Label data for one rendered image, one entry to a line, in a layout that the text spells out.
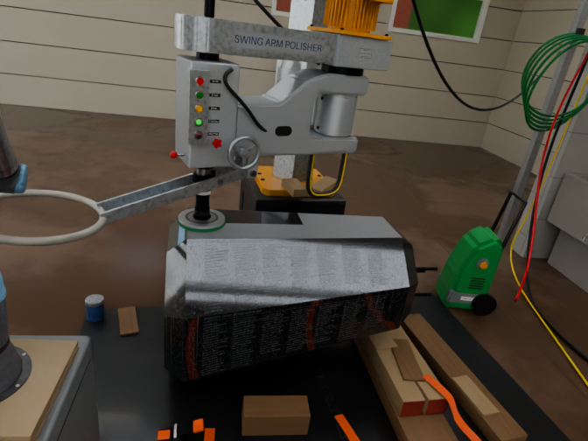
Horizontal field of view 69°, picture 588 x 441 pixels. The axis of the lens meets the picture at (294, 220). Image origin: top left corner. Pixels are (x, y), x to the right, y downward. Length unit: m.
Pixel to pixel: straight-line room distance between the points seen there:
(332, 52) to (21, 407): 1.63
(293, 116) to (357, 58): 0.39
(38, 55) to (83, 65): 0.67
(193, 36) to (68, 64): 6.61
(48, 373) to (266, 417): 1.10
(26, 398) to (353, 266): 1.37
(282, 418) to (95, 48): 6.98
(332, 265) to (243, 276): 0.42
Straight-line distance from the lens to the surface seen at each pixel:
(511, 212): 4.19
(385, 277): 2.07
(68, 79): 8.31
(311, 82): 1.95
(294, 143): 1.97
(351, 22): 2.05
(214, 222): 1.97
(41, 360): 1.26
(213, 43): 1.73
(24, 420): 1.13
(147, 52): 7.95
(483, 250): 3.15
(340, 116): 2.08
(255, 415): 2.07
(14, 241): 1.69
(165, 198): 1.87
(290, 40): 1.86
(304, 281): 1.91
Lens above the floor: 1.69
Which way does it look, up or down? 24 degrees down
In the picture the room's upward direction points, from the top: 8 degrees clockwise
